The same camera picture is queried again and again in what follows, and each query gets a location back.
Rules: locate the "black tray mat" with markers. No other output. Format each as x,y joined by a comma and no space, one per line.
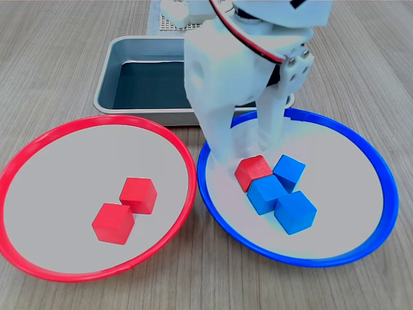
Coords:
145,84

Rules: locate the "translucent pale sheet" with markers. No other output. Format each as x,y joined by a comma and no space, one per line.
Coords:
153,19

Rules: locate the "pale perforated base plate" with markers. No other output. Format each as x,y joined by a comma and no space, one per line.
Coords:
171,27

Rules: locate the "red-rimmed white plate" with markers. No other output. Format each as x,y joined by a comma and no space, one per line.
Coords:
64,168

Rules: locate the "red wooden cube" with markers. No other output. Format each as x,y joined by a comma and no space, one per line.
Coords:
113,224
255,169
138,195

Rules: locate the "blue-rimmed white plate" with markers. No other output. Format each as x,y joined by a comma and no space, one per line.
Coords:
348,181

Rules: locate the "blue wooden cube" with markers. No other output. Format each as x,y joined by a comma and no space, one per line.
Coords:
264,195
295,211
290,169

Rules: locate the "steel tray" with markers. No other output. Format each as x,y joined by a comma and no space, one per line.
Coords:
108,74

